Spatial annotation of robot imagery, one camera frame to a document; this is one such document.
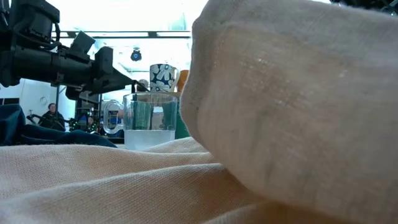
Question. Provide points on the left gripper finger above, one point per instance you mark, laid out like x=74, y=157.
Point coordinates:
x=121, y=83

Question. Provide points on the blue white floral mug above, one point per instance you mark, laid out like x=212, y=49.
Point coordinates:
x=163, y=77

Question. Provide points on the orange cup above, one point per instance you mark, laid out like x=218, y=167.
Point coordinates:
x=184, y=81

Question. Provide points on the clear glass mug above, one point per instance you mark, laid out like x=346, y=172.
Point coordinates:
x=149, y=140

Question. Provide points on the green cup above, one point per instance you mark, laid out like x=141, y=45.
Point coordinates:
x=183, y=124

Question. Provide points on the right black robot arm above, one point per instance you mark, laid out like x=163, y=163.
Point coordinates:
x=367, y=3

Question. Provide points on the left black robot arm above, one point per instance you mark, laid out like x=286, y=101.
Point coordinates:
x=37, y=65

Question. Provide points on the person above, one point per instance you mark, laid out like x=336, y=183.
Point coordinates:
x=53, y=118
x=143, y=85

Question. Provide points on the navy blue cloth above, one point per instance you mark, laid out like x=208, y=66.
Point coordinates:
x=18, y=130

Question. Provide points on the beige cloth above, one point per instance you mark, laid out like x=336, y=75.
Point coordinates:
x=280, y=124

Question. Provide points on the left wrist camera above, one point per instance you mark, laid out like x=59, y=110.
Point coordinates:
x=82, y=43

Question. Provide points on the black ceiling camera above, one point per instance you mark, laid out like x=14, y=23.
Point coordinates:
x=136, y=55

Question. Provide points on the black stand frame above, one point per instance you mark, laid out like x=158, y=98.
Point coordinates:
x=57, y=102

